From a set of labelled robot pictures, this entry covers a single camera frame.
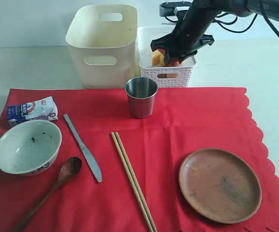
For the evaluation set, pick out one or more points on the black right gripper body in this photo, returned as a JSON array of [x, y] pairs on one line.
[[188, 35]]

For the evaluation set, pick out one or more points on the yellow lemon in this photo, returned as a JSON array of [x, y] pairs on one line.
[[161, 61]]

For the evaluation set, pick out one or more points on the red sausage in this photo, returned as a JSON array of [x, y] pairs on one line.
[[174, 63]]

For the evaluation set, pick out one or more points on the yellow cheese wedge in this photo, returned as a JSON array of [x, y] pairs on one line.
[[156, 57]]

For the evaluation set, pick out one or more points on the stainless steel cup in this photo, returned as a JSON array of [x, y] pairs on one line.
[[141, 93]]

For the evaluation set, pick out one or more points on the silver table knife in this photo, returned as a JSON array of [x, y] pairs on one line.
[[90, 159]]

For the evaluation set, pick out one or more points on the blue white milk carton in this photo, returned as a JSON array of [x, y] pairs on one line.
[[44, 109]]

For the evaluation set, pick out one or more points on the brown wooden spoon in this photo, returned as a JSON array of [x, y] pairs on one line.
[[68, 171]]

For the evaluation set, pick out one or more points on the white ceramic bowl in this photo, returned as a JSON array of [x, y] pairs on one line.
[[30, 147]]

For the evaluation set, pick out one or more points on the brown egg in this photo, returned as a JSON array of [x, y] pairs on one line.
[[167, 75]]

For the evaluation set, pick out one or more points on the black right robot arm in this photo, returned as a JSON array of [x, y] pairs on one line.
[[269, 9]]

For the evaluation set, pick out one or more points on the white woven plastic basket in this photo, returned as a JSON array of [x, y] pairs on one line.
[[144, 37]]

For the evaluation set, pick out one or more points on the red scalloped table cloth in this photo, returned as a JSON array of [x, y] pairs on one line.
[[183, 120]]

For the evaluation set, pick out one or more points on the cream plastic bin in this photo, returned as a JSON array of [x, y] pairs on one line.
[[102, 42]]

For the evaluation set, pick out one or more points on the brown wooden plate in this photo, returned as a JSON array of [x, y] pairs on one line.
[[220, 186]]

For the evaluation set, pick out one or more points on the left wooden chopstick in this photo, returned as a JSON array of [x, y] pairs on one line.
[[129, 178]]

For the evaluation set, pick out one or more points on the wooden chopstick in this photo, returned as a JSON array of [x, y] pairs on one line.
[[135, 178], [129, 178]]

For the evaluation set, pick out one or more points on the right wooden chopstick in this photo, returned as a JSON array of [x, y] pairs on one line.
[[135, 178]]

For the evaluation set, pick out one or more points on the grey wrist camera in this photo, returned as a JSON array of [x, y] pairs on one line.
[[171, 8]]

